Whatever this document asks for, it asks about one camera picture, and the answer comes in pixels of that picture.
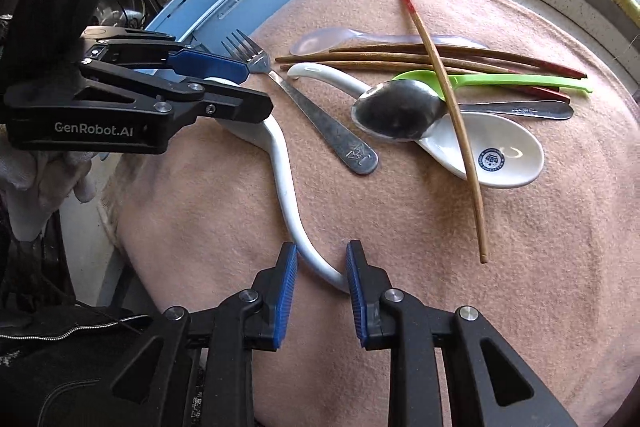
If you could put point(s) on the white ceramic spoon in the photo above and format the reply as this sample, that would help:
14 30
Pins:
500 167

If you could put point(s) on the green plastic spoon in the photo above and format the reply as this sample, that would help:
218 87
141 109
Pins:
500 81

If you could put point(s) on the metal spoon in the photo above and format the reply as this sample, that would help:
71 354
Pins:
395 109
310 112

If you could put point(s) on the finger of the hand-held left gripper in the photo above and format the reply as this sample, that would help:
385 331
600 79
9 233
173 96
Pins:
235 104
210 64

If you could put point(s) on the person's left hand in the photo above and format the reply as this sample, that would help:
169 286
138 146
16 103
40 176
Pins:
45 187

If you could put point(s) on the long white plastic spoon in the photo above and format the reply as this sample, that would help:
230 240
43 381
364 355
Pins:
282 177

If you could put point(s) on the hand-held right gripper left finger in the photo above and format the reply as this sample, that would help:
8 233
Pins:
282 302

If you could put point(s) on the pink cloth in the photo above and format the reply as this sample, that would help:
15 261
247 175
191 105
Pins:
400 232

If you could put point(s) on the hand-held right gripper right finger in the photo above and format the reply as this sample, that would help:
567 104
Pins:
356 302

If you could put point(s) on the translucent plastic spoon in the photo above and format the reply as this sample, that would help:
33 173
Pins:
320 39

